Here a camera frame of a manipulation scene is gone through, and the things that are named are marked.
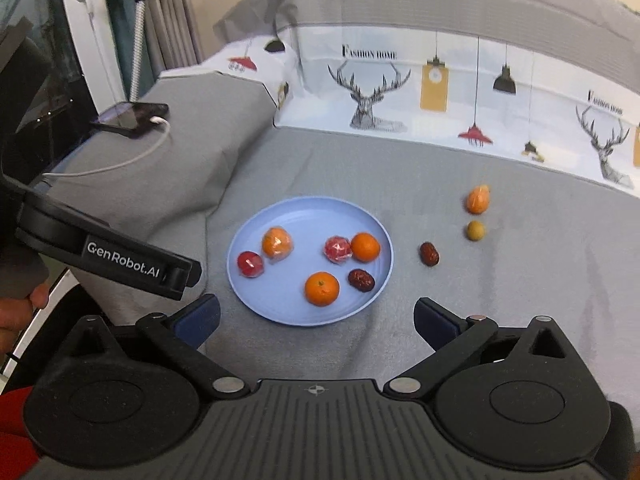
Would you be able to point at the grey pillow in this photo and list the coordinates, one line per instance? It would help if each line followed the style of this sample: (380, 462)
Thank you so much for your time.
(175, 170)

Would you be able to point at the small yellow-green fruit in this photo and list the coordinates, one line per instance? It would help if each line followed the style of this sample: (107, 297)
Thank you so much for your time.
(476, 231)

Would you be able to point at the person's left hand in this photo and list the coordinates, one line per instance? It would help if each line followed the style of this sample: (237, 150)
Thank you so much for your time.
(15, 317)

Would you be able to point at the black smartphone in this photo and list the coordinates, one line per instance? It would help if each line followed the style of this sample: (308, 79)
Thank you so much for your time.
(130, 115)

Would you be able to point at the grey bed sheet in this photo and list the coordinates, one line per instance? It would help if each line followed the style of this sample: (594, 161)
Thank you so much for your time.
(500, 290)

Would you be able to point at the plastic-wrapped orange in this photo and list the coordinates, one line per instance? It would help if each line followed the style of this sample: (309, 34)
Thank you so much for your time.
(478, 200)
(276, 243)

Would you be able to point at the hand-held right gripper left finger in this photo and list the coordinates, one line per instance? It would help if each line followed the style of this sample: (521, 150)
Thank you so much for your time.
(200, 317)

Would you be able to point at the red clothing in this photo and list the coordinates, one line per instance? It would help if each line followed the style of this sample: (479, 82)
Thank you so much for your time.
(12, 450)

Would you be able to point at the grey deer print quilt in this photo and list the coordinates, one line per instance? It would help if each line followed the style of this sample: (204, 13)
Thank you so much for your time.
(425, 0)

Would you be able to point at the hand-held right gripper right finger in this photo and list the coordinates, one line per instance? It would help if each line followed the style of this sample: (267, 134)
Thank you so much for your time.
(435, 322)

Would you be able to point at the bare orange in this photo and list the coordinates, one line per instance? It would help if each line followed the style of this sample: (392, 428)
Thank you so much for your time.
(365, 247)
(322, 289)

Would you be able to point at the white framed window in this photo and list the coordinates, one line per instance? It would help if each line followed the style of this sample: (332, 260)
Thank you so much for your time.
(87, 35)

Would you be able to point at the pinkish red fruit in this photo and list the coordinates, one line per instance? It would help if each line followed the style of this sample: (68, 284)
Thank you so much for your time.
(338, 249)

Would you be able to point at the dried red date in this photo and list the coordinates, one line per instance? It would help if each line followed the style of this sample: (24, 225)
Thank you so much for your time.
(429, 254)
(361, 280)

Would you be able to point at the grey curtain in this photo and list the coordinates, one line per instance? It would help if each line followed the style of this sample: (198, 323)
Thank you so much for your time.
(172, 10)

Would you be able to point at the black and checkered pole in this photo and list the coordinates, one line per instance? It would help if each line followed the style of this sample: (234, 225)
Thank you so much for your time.
(137, 25)

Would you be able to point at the teal curtain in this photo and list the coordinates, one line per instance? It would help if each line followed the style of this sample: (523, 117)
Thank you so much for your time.
(120, 45)

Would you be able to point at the blue plastic plate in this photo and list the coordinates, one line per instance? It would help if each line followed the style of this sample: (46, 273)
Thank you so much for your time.
(305, 260)

